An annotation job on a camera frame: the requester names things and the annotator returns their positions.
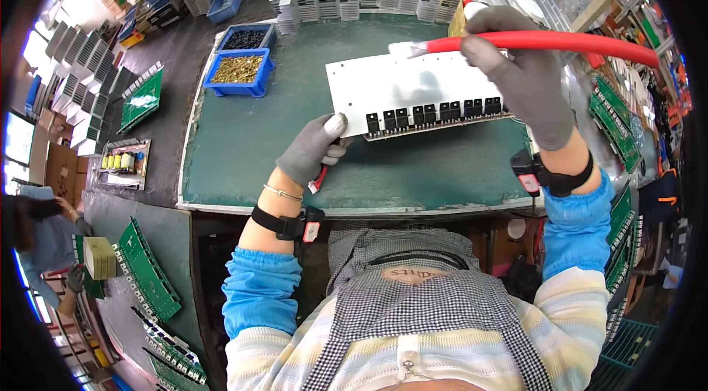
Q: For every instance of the person's right hand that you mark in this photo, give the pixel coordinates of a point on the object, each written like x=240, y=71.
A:
x=531, y=86

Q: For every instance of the person's left hand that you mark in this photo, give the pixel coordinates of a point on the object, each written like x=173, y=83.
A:
x=307, y=150

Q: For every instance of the aluminium plate circuit board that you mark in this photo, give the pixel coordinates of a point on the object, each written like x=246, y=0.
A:
x=398, y=84

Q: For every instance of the green table mat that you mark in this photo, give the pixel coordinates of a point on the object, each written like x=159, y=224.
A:
x=310, y=142

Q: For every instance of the black wrist band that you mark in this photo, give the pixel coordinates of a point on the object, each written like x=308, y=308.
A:
x=282, y=225
x=558, y=181

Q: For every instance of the white round lid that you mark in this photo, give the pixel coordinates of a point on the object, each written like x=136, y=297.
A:
x=529, y=5

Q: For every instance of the rack of green circuit boards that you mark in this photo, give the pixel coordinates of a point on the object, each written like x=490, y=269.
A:
x=617, y=120

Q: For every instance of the white round cup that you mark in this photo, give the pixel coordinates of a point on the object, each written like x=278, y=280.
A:
x=474, y=8

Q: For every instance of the blue bin of brass screws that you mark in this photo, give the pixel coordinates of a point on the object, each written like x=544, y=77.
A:
x=238, y=71

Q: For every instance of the blue bin of black screws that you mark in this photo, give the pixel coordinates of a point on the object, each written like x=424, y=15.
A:
x=244, y=38

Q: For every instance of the blue bin of silver parts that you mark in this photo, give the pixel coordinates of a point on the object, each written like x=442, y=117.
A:
x=225, y=3

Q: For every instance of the stack of green circuit boards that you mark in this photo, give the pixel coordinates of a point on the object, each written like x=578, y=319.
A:
x=141, y=100

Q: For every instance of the board with yellow capacitors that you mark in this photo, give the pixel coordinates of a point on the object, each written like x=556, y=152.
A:
x=123, y=163

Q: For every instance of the green board with white connectors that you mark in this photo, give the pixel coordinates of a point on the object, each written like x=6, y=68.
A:
x=146, y=269

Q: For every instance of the person's body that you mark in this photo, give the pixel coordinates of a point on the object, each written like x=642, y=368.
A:
x=415, y=324

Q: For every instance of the tan block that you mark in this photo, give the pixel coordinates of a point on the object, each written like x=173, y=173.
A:
x=99, y=258

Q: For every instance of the pile of finned heat sinks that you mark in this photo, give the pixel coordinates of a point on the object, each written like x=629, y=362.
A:
x=83, y=70

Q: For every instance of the pile of green transistor boards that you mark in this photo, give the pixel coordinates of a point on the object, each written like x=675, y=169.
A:
x=174, y=355

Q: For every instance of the cardboard boxes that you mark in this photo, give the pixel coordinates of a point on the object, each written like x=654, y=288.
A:
x=58, y=158

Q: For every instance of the green plastic crate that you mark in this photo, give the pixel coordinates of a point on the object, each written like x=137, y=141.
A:
x=630, y=344

